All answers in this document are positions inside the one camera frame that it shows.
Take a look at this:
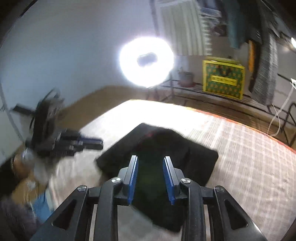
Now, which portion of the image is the black sweater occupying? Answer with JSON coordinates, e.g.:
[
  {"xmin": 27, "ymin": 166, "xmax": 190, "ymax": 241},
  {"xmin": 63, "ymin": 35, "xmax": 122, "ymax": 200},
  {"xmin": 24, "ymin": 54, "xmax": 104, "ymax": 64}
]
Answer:
[{"xmin": 95, "ymin": 123, "xmax": 218, "ymax": 232}]

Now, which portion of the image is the black metal clothes rack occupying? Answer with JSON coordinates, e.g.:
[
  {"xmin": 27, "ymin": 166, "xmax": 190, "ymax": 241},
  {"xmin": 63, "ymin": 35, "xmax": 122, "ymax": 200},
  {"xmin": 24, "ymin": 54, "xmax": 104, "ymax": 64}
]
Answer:
[{"xmin": 147, "ymin": 0, "xmax": 296, "ymax": 147}]

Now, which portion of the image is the person's left hand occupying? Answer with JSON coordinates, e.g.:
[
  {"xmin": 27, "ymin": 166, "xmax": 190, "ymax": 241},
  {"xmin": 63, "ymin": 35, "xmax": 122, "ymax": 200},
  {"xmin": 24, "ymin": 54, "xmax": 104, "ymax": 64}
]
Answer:
[{"xmin": 11, "ymin": 148, "xmax": 51, "ymax": 185}]

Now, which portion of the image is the plaid bed blanket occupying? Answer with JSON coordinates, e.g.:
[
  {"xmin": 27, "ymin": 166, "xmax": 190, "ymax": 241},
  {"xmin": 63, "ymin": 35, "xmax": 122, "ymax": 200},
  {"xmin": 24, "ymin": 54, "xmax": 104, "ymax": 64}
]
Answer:
[{"xmin": 48, "ymin": 99, "xmax": 295, "ymax": 240}]

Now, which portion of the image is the small potted plant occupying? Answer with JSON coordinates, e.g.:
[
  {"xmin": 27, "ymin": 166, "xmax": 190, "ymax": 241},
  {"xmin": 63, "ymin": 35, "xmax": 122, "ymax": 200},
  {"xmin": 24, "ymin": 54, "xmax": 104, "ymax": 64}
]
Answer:
[{"xmin": 178, "ymin": 67, "xmax": 195, "ymax": 87}]

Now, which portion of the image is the yellow green patterned bag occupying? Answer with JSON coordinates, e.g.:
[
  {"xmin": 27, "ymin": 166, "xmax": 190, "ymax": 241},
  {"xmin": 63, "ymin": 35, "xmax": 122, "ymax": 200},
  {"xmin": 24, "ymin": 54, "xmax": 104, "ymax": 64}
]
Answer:
[{"xmin": 203, "ymin": 57, "xmax": 245, "ymax": 100}]

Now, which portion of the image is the grey plaid hanging coat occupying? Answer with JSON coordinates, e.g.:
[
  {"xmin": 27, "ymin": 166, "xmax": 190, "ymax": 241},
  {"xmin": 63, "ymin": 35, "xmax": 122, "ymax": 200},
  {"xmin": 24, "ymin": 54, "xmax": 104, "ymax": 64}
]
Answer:
[{"xmin": 249, "ymin": 19, "xmax": 278, "ymax": 105}]

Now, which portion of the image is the white clip lamp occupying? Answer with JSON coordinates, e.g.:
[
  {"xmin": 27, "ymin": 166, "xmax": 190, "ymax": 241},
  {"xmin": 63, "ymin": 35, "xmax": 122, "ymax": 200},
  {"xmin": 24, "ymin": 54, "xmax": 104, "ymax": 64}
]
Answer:
[{"xmin": 267, "ymin": 78, "xmax": 295, "ymax": 137}]

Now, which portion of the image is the dark green hanging jacket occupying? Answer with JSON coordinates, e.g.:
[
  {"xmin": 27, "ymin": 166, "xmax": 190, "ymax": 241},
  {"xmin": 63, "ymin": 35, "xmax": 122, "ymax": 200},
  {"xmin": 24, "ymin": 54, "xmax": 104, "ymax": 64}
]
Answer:
[{"xmin": 222, "ymin": 0, "xmax": 250, "ymax": 50}]

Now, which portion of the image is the ring light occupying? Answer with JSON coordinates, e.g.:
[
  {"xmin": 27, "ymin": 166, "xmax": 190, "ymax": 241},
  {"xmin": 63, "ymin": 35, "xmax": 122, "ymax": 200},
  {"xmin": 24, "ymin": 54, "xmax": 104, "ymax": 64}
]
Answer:
[{"xmin": 118, "ymin": 36, "xmax": 175, "ymax": 88}]

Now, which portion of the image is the green striped wall tapestry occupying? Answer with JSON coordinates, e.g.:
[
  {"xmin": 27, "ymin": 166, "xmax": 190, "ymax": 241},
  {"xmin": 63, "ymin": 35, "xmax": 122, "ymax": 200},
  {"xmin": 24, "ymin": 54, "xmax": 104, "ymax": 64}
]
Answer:
[{"xmin": 156, "ymin": 1, "xmax": 212, "ymax": 56}]

